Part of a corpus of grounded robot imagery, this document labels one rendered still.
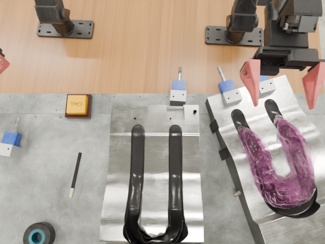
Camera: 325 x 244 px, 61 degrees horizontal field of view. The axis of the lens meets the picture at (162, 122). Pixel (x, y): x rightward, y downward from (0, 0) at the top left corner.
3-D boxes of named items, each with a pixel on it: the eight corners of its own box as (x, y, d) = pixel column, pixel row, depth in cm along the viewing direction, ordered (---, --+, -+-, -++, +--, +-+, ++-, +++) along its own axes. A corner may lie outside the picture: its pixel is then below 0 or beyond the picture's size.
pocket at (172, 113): (166, 108, 86) (166, 104, 83) (184, 108, 86) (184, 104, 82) (166, 122, 85) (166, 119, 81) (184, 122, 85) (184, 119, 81)
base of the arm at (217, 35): (270, 34, 89) (269, 15, 91) (207, 31, 90) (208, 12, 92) (262, 47, 97) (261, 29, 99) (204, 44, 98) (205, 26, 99)
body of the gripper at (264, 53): (319, 58, 48) (316, 20, 50) (259, 55, 48) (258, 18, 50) (302, 73, 54) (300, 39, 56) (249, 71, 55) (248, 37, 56)
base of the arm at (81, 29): (85, 26, 92) (88, 7, 93) (26, 23, 92) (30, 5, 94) (92, 39, 99) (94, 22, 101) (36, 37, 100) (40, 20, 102)
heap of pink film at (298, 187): (230, 129, 83) (236, 122, 76) (286, 112, 84) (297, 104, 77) (263, 216, 77) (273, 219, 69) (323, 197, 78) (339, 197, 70)
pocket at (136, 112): (131, 108, 87) (130, 104, 83) (148, 108, 86) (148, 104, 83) (131, 122, 85) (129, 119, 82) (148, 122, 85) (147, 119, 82)
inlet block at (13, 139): (15, 117, 92) (6, 112, 87) (30, 119, 92) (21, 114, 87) (3, 156, 89) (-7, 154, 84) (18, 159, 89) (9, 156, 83)
